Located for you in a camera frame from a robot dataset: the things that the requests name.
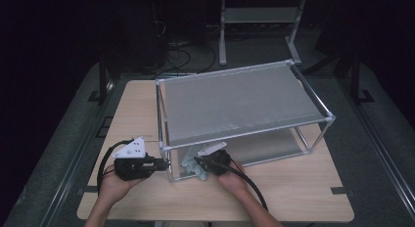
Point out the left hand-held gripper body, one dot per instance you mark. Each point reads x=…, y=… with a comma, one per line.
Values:
x=133, y=168

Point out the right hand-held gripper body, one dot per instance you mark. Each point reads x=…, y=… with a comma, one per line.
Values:
x=215, y=161

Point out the pale green cleaning cloth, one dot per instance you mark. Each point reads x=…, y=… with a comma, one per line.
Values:
x=191, y=163

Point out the two-tier metal frame rack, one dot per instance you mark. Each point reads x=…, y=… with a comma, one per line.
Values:
x=241, y=103

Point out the person's right hand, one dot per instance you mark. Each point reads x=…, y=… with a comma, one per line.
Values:
x=233, y=181

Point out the person's left hand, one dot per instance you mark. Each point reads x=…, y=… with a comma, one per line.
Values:
x=114, y=191

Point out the black tape strip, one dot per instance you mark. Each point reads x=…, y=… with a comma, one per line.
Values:
x=88, y=189
x=339, y=190

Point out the dark floor socket plate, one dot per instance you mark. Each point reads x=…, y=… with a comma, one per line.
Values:
x=105, y=126

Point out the black upright stand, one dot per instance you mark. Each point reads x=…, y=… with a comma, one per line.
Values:
x=355, y=77
x=102, y=77

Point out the metal floor rail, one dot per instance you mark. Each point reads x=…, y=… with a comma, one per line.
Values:
x=70, y=181
x=385, y=155

